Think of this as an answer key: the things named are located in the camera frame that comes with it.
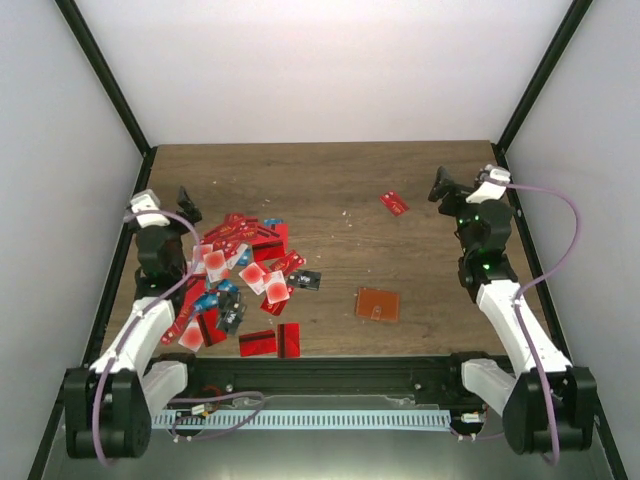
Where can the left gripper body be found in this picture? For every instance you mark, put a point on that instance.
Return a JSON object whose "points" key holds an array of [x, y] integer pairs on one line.
{"points": [[180, 262]]}

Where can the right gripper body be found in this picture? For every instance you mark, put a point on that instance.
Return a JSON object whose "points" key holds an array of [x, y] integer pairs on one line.
{"points": [[466, 241]]}

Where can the brown leather card holder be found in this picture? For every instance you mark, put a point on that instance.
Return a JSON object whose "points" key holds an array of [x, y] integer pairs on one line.
{"points": [[377, 305]]}

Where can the black VIP card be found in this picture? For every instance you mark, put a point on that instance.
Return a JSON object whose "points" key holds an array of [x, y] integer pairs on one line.
{"points": [[304, 279]]}

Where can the red card vertical stripe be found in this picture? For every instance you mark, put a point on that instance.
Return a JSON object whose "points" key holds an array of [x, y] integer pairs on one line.
{"points": [[288, 340]]}

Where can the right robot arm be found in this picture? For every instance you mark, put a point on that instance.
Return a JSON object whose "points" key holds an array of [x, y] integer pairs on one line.
{"points": [[546, 403]]}

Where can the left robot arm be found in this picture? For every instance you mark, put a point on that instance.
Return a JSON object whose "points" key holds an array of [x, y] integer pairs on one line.
{"points": [[109, 405]]}

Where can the lone red VIP card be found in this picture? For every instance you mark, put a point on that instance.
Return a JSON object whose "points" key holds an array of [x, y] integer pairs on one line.
{"points": [[394, 203]]}

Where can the red VIP card top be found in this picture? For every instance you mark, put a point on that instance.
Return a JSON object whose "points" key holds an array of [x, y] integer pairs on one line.
{"points": [[236, 226]]}

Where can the white card red circle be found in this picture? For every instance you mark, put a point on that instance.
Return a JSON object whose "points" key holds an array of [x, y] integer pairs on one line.
{"points": [[216, 266]]}

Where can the red card horizontal stripe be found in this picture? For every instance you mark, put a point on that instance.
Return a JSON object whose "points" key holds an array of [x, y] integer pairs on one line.
{"points": [[257, 343]]}

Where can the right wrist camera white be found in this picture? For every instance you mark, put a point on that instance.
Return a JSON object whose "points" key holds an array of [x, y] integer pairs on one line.
{"points": [[490, 184]]}

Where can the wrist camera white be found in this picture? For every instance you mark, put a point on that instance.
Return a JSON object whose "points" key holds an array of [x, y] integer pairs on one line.
{"points": [[147, 204], [490, 184]]}

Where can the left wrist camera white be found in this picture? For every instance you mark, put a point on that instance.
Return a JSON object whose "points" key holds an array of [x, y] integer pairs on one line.
{"points": [[147, 204]]}

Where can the black frame front beam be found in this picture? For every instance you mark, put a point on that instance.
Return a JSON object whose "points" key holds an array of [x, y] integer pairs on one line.
{"points": [[428, 379]]}

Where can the light blue slotted rail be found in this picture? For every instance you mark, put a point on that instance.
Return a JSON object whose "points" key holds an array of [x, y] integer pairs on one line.
{"points": [[404, 420]]}

